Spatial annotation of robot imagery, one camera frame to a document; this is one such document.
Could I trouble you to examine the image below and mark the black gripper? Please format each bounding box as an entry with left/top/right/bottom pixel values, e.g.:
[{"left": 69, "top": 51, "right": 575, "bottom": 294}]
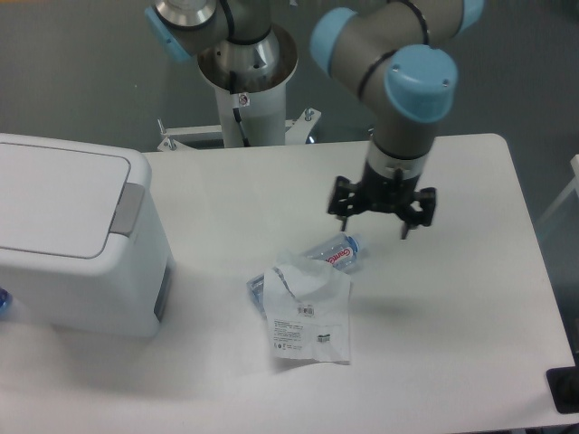
[{"left": 327, "top": 162, "right": 437, "bottom": 240}]

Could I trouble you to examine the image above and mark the white push-button trash can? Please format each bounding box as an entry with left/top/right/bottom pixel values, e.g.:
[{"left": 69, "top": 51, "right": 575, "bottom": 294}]
[{"left": 1, "top": 134, "right": 175, "bottom": 336}]

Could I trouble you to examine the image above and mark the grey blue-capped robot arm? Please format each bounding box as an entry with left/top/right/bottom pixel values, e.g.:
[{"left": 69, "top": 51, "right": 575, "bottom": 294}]
[{"left": 145, "top": 1, "right": 484, "bottom": 231}]

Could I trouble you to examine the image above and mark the clear plastic water bottle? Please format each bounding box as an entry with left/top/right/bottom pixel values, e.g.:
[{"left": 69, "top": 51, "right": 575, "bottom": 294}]
[{"left": 246, "top": 232, "right": 365, "bottom": 318}]

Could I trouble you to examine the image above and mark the white plastic mailer bag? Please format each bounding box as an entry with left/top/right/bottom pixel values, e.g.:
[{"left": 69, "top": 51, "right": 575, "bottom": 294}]
[{"left": 262, "top": 251, "right": 352, "bottom": 363}]

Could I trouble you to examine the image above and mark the black clamp at table edge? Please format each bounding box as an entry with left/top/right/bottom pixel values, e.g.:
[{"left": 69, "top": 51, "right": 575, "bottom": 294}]
[{"left": 546, "top": 366, "right": 578, "bottom": 414}]

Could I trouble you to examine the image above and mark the blue bottle at left edge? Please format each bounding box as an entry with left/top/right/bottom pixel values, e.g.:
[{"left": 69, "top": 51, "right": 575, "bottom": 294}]
[{"left": 0, "top": 288, "right": 13, "bottom": 317}]

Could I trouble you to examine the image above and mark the white pedestal base frame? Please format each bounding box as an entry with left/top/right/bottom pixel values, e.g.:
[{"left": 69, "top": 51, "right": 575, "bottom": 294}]
[{"left": 157, "top": 108, "right": 327, "bottom": 152}]

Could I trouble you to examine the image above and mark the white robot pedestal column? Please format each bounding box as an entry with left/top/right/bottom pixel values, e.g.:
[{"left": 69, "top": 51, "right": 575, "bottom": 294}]
[{"left": 214, "top": 84, "right": 286, "bottom": 148}]

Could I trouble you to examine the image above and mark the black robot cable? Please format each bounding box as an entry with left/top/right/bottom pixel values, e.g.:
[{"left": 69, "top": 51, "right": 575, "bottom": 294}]
[{"left": 228, "top": 70, "right": 252, "bottom": 148}]

